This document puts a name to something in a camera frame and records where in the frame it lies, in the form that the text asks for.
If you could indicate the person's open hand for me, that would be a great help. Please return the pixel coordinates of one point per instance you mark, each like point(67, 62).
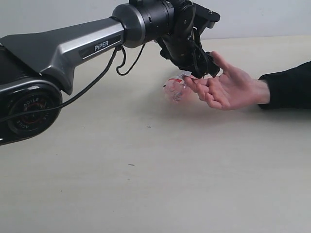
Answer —
point(233, 89)

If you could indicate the black sleeved forearm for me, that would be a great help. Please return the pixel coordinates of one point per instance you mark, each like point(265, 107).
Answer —
point(289, 89)

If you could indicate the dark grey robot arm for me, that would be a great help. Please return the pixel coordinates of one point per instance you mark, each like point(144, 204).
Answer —
point(36, 68)

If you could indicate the pink peach drink bottle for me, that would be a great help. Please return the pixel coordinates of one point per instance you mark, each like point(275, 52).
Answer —
point(175, 89)

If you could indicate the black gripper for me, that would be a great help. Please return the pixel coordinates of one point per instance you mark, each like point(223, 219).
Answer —
point(177, 47)

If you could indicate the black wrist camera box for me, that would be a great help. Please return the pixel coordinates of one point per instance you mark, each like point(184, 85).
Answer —
point(204, 18)

